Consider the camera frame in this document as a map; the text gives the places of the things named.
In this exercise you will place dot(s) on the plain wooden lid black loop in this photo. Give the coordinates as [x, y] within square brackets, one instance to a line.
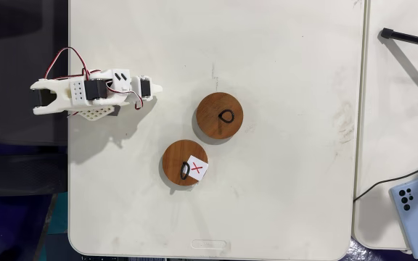
[212, 108]

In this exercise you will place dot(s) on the grey cushion office chair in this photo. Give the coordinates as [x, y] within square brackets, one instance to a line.
[20, 174]

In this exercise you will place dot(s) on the wide mesh back office chair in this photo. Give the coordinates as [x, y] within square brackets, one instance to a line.
[13, 54]

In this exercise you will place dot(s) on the wooden lid with red cross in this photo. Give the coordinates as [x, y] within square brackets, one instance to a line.
[174, 159]

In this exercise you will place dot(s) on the black rod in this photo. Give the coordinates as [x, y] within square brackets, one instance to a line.
[412, 37]

